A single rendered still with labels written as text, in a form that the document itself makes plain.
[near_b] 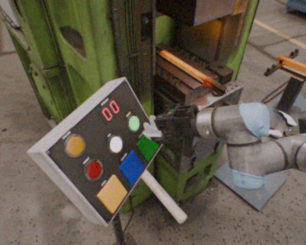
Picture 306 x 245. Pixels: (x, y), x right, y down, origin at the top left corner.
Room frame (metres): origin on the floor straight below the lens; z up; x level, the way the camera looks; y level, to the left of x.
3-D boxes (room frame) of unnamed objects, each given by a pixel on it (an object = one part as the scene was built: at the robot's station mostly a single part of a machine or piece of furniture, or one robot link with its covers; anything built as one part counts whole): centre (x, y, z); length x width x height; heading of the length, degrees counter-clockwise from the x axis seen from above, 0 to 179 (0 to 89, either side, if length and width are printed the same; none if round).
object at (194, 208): (0.86, -0.25, 0.01); 0.58 x 0.39 x 0.01; 127
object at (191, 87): (1.07, -0.09, 0.96); 0.42 x 0.20 x 0.09; 37
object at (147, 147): (0.53, 0.02, 1.01); 0.07 x 0.05 x 0.07; 152
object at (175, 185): (1.11, -0.13, 0.23); 0.55 x 0.37 x 0.47; 37
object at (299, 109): (1.07, -0.75, 0.70); 0.40 x 0.30 x 0.02; 132
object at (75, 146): (0.39, 0.19, 1.16); 0.05 x 0.03 x 0.04; 127
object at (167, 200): (0.62, 0.00, 0.62); 0.44 x 0.05 x 0.05; 37
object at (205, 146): (1.11, -0.13, 0.69); 0.56 x 0.38 x 0.45; 37
